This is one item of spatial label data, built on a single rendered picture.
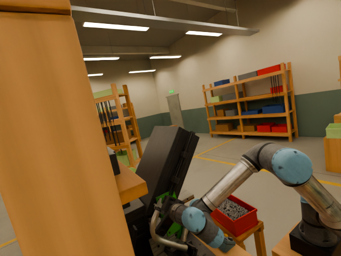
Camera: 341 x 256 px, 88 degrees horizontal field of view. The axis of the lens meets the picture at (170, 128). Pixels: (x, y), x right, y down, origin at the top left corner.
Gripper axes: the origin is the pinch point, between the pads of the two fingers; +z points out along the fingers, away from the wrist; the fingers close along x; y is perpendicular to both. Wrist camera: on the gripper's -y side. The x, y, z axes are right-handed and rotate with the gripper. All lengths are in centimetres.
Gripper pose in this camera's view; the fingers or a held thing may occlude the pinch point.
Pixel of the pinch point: (158, 210)
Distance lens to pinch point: 100.6
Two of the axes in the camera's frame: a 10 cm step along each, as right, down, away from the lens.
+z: -4.2, 2.4, 8.8
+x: -8.2, -5.1, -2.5
